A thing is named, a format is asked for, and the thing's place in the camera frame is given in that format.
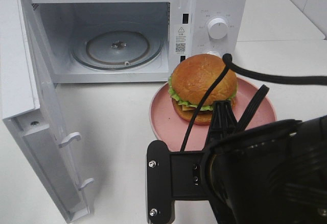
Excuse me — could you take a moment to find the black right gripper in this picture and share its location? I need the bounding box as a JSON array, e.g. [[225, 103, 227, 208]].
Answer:
[[205, 85, 307, 223]]

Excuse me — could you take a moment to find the burger with lettuce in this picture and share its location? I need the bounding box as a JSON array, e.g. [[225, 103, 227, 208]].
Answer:
[[168, 54, 238, 126]]

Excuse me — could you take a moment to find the pink round plate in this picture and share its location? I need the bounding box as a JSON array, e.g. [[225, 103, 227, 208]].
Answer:
[[150, 78, 276, 152]]

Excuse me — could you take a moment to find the white microwave door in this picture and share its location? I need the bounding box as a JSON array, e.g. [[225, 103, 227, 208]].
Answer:
[[1, 0, 94, 223]]

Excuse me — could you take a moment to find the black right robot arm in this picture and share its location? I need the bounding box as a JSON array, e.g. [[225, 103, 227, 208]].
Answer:
[[200, 86, 326, 223]]

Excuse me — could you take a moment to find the lower white timer knob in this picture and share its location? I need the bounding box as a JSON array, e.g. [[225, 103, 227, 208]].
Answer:
[[207, 51, 222, 58]]

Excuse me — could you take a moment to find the upper white power knob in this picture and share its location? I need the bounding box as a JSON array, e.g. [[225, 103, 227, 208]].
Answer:
[[207, 17, 228, 39]]

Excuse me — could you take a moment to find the glass microwave turntable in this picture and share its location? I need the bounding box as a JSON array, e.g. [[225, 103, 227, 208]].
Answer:
[[71, 21, 167, 71]]

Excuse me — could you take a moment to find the white microwave oven body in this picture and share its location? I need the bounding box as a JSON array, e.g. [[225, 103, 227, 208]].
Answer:
[[32, 0, 246, 83]]

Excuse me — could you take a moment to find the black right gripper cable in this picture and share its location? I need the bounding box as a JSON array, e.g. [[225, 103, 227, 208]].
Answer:
[[180, 53, 327, 152]]

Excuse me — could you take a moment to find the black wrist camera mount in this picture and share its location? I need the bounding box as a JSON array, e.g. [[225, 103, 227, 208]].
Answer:
[[146, 140, 209, 223]]

